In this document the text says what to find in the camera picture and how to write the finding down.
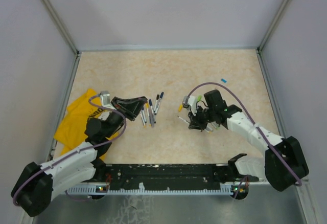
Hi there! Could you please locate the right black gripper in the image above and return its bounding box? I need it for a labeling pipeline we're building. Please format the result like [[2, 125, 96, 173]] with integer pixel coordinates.
[[188, 104, 216, 130]]

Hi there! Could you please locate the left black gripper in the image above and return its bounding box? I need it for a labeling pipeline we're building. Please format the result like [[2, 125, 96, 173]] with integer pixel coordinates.
[[104, 96, 147, 138]]

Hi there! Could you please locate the blue cap long marker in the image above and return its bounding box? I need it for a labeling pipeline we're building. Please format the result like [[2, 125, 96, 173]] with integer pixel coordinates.
[[149, 99, 156, 124]]

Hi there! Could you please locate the black cap marker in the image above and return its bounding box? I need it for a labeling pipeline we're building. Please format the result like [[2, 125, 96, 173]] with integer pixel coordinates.
[[153, 94, 160, 113]]

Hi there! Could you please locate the dark blue cap marker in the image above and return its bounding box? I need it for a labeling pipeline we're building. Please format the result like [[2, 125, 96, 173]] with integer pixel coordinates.
[[156, 92, 164, 113]]

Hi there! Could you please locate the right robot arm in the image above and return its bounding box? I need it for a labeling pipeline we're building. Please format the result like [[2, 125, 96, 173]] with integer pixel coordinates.
[[182, 89, 309, 191]]

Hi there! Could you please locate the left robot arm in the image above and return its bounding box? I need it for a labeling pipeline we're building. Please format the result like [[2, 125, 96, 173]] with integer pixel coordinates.
[[11, 93, 148, 217]]

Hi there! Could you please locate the blue cap yellow end marker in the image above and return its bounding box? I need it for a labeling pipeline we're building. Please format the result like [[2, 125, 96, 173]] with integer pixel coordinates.
[[142, 107, 147, 124]]

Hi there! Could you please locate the yellow marker left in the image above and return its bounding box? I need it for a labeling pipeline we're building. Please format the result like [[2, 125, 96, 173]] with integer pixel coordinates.
[[141, 111, 147, 127]]

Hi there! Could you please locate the yellow snoopy t-shirt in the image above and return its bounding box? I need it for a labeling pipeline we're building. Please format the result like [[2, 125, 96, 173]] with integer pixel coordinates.
[[54, 88, 109, 158]]

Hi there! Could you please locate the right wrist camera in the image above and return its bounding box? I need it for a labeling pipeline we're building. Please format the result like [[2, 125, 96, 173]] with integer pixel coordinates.
[[182, 96, 198, 115]]

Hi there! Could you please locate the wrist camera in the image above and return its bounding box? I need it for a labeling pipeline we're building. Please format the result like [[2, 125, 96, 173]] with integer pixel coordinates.
[[100, 91, 111, 108], [182, 96, 198, 115]]

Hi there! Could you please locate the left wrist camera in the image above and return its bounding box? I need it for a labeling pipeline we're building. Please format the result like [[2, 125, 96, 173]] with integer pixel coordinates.
[[100, 91, 111, 108]]

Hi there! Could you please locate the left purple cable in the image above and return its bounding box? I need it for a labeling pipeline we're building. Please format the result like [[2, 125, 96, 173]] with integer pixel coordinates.
[[12, 95, 127, 207]]

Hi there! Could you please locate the purple cable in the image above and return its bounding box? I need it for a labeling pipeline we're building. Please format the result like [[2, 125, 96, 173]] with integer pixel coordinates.
[[185, 82, 302, 187], [12, 95, 127, 207]]

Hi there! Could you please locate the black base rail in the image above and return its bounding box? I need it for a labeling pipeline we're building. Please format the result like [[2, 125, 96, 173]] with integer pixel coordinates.
[[86, 164, 244, 191]]

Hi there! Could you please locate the grey slotted cable duct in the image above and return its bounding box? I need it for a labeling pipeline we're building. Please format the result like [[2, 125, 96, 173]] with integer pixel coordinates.
[[66, 184, 238, 196]]

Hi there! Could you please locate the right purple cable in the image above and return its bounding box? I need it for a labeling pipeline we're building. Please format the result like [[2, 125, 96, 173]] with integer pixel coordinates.
[[185, 82, 302, 187]]

